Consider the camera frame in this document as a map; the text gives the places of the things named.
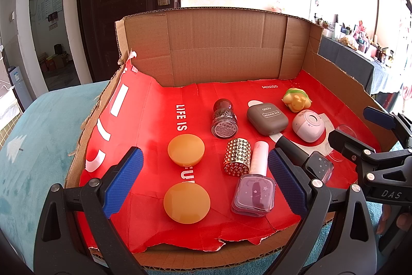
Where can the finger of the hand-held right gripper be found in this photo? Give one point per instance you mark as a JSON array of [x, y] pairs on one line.
[[379, 117], [339, 139]]

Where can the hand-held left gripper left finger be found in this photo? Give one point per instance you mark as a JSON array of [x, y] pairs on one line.
[[124, 183]]

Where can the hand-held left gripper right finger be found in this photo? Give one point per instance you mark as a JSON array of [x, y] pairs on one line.
[[286, 184]]

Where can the pink round device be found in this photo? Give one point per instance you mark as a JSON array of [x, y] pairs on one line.
[[309, 126]]

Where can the purple nail polish bottle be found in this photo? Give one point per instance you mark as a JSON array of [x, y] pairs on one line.
[[254, 194]]

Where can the black capped polish bottle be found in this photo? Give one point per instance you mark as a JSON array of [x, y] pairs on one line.
[[317, 166]]

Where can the gold studded cylinder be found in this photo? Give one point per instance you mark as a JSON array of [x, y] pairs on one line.
[[238, 155]]

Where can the green yellow toy figure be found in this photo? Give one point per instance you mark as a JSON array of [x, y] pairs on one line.
[[297, 99]]

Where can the orange round container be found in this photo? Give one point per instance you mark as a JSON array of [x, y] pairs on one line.
[[186, 149], [186, 202]]

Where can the grey brown compact case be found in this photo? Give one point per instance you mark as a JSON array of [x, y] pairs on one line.
[[267, 117]]

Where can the glitter bottle with red cap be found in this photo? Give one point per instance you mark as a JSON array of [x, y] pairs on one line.
[[223, 120]]

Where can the cardboard box with red lining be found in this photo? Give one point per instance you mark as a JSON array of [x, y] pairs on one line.
[[209, 46]]

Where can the person's right hand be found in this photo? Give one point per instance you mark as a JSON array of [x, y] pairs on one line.
[[404, 222]]

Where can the side table with dark cloth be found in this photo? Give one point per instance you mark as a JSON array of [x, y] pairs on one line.
[[354, 65]]

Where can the row of cosmetic bottles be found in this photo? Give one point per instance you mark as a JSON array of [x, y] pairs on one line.
[[360, 36]]

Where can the dark brown door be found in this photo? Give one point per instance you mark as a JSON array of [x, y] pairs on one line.
[[122, 4]]

